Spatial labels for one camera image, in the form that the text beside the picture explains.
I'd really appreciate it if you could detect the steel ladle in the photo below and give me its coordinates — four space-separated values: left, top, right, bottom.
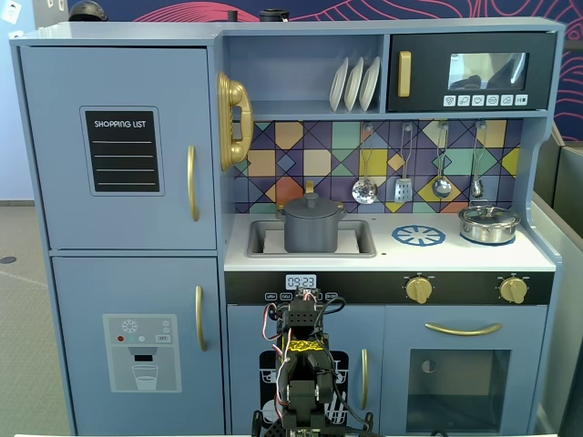
431 121 453 199

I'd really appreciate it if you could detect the blue oven door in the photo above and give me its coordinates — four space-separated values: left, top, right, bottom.
383 305 547 434

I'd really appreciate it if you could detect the blue lower fridge door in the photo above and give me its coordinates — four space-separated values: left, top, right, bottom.
51 256 227 436

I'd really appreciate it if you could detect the blue fridge door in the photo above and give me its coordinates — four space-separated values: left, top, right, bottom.
18 45 218 250
51 256 227 436

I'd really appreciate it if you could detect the gold oven door handle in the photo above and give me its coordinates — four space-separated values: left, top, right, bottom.
424 321 504 337

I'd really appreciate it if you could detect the gold dishwasher door handle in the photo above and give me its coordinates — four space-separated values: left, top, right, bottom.
360 349 370 411

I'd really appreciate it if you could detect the gold toy faucet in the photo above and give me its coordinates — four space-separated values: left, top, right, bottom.
275 180 346 213

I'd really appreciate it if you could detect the gray toy sink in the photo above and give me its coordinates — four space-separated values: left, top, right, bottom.
247 219 378 259

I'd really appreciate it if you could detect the blue toy kitchen unit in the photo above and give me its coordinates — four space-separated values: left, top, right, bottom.
8 16 566 436

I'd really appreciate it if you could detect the small steel spoon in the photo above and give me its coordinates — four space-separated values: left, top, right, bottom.
470 121 486 199

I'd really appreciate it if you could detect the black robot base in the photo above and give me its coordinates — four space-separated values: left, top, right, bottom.
251 407 375 437

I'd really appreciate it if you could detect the gold toy telephone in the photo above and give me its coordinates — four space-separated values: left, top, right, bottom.
216 71 254 172

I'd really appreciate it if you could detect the gold lower fridge door handle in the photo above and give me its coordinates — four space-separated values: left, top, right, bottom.
195 285 209 352

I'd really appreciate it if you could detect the gray toy pot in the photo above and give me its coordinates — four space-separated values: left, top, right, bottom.
276 207 347 254

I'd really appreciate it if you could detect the black shopping list board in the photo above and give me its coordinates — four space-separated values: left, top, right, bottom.
79 106 166 198

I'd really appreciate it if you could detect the black helmet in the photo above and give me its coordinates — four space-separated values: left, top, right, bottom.
67 0 109 23

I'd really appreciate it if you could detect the blue upper fridge door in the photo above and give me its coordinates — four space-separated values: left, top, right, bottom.
18 45 218 250

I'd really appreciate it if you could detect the black microwave door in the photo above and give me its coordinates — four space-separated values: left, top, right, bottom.
386 32 557 113

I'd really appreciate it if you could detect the gold upper fridge door handle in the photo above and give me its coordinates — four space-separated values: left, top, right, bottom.
187 145 200 223

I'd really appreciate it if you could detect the white toy plate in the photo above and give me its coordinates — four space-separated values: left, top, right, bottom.
329 56 350 113
358 56 382 113
343 56 365 113

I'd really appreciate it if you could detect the gold microwave handle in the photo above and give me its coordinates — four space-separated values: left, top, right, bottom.
397 50 413 98

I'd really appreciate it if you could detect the shiny steel pot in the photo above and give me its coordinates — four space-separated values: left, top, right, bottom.
458 208 521 245

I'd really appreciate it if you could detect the gold stove knob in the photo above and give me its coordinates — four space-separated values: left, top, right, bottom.
404 274 435 305
498 274 529 305

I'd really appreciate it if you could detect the gray pot lid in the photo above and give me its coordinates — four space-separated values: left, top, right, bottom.
284 192 341 219

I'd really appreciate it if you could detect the gray side furniture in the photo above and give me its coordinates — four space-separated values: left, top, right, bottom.
530 127 583 437

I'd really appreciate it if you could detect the gold fridge door handle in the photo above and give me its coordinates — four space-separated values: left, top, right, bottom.
195 285 209 352
187 145 200 223

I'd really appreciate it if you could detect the digital clock display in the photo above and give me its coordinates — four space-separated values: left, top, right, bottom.
285 274 317 290

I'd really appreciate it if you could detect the steel slotted spatula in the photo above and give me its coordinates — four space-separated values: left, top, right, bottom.
394 122 415 204

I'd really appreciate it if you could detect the steel pot glass lid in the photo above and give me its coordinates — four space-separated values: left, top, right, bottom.
458 204 521 225

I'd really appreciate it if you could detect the steel skimmer spoon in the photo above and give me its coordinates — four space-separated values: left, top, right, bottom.
351 123 379 205

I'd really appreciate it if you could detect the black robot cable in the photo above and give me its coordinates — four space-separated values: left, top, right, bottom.
333 377 365 432

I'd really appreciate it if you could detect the blue dishwasher door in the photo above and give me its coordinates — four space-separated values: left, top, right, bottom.
226 304 386 434

